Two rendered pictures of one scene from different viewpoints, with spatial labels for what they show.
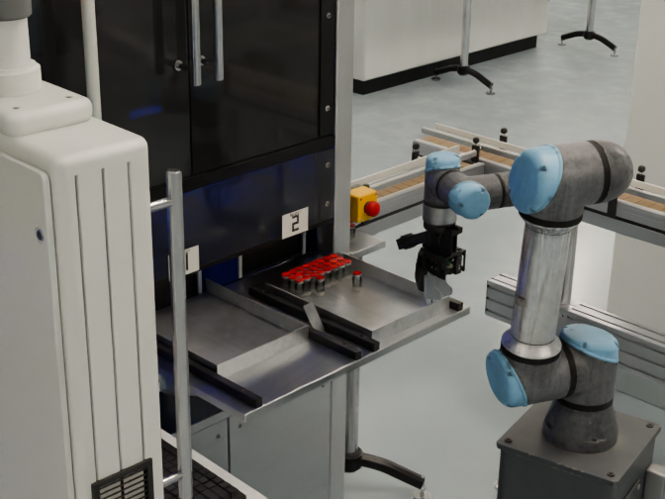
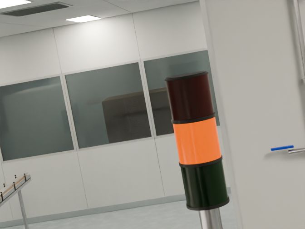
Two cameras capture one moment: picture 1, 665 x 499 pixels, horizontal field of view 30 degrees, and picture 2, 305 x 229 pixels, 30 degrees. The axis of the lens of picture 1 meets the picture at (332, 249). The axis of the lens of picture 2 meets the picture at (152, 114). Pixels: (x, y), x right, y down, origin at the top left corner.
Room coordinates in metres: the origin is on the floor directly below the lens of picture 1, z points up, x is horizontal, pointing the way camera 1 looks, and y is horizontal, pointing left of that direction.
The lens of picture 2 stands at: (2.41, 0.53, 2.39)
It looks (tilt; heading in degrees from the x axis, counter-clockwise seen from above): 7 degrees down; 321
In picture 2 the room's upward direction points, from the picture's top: 10 degrees counter-clockwise
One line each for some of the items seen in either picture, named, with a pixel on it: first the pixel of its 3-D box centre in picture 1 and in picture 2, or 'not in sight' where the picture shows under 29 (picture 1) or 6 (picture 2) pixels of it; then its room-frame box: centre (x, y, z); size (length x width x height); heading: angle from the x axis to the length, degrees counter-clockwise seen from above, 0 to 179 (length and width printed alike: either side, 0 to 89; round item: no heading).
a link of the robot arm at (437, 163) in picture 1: (442, 179); not in sight; (2.52, -0.24, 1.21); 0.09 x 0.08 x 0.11; 22
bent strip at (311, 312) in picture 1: (330, 326); not in sight; (2.42, 0.00, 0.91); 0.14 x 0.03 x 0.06; 47
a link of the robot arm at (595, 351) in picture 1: (584, 361); not in sight; (2.18, -0.50, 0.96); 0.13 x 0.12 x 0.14; 112
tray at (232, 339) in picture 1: (211, 326); not in sight; (2.43, 0.26, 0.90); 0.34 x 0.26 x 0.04; 46
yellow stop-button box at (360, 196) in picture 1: (358, 203); not in sight; (2.94, -0.06, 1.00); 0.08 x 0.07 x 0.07; 46
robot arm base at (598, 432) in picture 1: (582, 412); not in sight; (2.19, -0.51, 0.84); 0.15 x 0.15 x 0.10
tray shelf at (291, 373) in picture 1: (289, 323); not in sight; (2.51, 0.09, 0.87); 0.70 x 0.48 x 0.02; 136
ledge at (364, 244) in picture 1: (349, 243); not in sight; (2.98, -0.04, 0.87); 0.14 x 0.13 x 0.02; 46
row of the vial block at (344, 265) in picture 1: (324, 278); not in sight; (2.67, 0.02, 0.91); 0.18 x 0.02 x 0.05; 135
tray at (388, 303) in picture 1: (356, 296); not in sight; (2.60, -0.06, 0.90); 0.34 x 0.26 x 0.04; 45
